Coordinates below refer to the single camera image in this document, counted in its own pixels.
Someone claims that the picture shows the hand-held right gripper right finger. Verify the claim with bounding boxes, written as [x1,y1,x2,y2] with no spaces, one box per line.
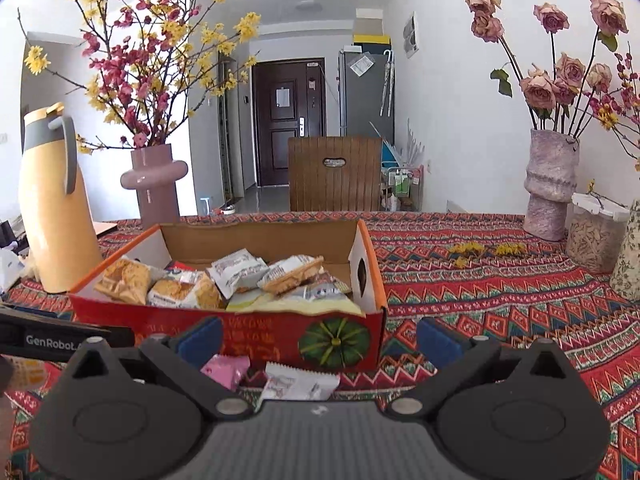
[386,317,576,421]

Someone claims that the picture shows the pink glass vase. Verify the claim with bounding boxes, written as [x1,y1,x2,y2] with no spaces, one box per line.
[120,144,189,231]

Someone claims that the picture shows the white folded umbrella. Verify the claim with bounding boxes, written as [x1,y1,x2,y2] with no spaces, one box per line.
[380,50,396,117]

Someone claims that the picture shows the lime green snack packet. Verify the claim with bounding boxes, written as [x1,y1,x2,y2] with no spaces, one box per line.
[225,290,366,317]

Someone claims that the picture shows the red patterned tablecloth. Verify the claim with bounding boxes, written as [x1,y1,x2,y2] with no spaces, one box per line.
[0,210,640,480]

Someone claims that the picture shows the floral print cloth pouch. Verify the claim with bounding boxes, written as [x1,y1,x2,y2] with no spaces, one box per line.
[610,200,640,303]

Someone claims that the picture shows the dark entrance door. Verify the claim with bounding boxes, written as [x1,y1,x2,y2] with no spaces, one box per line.
[251,58,327,187]

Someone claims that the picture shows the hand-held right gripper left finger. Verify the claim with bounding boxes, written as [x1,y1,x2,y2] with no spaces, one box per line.
[65,316,249,417]

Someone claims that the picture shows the red cardboard box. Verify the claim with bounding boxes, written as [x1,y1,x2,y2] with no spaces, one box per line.
[67,219,388,373]

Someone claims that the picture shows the wooden chair back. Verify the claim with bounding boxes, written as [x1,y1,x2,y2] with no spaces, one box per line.
[288,136,383,212]

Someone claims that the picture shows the dried pink roses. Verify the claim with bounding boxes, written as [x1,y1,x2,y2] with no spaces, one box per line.
[465,0,640,136]

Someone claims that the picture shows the pink snack packet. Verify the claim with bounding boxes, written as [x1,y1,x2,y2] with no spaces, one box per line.
[201,354,251,391]

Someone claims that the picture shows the white cookie picture snack packet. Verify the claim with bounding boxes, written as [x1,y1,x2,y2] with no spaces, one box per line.
[257,255,325,295]

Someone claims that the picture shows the metal storage cart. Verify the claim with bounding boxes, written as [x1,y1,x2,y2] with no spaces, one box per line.
[382,157,426,211]

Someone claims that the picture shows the yellow thermos jug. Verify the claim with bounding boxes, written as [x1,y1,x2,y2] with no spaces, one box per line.
[19,102,103,293]

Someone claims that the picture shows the white plastic bag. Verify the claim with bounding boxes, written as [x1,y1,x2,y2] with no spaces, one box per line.
[0,247,26,291]

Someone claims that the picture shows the fallen yellow blossoms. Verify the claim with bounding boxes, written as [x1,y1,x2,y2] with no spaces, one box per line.
[447,241,528,268]

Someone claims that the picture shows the grey refrigerator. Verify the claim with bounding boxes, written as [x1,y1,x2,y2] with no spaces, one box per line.
[339,47,396,137]

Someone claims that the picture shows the brown biscuit snack packet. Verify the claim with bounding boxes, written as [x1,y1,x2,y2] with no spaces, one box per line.
[94,256,153,306]

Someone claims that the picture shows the yellow and pink blossom branches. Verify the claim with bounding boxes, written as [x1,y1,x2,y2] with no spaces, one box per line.
[17,0,263,153]

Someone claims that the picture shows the textured mauve vase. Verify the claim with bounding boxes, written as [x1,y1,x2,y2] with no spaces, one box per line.
[522,129,581,242]

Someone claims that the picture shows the pale yellow snack packet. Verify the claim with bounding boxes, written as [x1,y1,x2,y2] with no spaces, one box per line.
[7,357,48,393]

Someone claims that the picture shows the clear seed container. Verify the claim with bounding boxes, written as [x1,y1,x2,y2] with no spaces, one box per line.
[566,192,632,274]

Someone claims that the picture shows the yellow box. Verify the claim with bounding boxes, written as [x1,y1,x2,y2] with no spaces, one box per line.
[353,34,392,51]

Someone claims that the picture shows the white orange cookie snack packet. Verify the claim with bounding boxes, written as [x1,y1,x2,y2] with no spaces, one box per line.
[146,270,223,309]

